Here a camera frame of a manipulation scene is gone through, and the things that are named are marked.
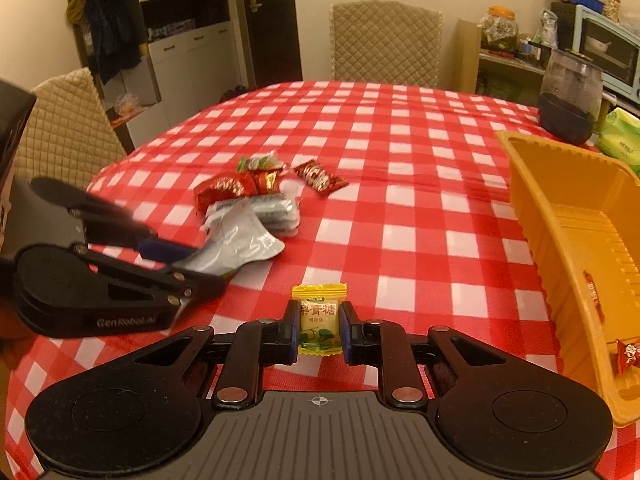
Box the yellow green candy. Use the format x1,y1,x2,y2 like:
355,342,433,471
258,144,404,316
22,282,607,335
292,283,348,356

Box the light blue toaster oven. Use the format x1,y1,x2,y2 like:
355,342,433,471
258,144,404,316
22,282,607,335
571,4,640,104

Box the grey snack packet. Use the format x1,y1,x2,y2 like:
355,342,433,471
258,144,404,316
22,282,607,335
247,194,302,239

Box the beige quilted chair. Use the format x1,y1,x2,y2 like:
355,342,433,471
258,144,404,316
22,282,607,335
328,1,444,87
12,67,129,188

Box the glass jar with dark contents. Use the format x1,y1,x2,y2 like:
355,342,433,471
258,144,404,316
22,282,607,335
537,48,605,145

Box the hanging dark clothes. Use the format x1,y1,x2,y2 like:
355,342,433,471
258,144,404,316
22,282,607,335
82,0,144,87

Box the red white checkered tablecloth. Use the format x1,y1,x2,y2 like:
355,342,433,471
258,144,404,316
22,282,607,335
0,80,603,480

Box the white cabinet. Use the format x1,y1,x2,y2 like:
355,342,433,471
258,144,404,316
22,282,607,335
64,0,251,153

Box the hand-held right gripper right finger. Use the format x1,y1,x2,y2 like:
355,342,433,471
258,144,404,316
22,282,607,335
340,302,506,407

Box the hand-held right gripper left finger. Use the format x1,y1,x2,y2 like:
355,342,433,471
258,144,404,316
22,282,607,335
132,300,303,409

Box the green white candy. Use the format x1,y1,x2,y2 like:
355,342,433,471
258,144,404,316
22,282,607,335
237,150,289,177

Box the wooden shelf unit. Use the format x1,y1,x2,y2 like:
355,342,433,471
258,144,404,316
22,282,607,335
457,18,548,107

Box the dark wooden door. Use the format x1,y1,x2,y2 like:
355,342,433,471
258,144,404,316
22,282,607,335
238,0,304,94

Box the green snack bag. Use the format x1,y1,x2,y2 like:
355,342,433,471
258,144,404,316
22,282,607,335
532,9,560,51

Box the orange lid plastic jar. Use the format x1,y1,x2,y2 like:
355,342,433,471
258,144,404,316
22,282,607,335
479,5,517,52

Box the green tissue pack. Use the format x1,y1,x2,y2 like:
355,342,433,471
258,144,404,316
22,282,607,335
596,107,640,177

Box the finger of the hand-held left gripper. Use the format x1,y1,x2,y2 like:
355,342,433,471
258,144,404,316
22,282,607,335
74,244,227,307
29,176,197,265

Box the red brown twisted candy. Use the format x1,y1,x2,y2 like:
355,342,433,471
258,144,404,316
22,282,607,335
294,158,350,196

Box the red wrapped candy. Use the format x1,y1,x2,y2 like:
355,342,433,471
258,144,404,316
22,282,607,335
613,338,640,377
582,269,606,322

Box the red snack packet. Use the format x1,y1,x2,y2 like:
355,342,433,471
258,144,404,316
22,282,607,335
193,172,252,214

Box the red gold candy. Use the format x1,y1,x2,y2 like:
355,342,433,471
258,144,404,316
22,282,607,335
249,169,282,195

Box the silver snack packet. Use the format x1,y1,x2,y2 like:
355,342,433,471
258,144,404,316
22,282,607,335
177,197,286,279

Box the yellow plastic tray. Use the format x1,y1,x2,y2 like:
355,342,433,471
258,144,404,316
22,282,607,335
494,129,640,429

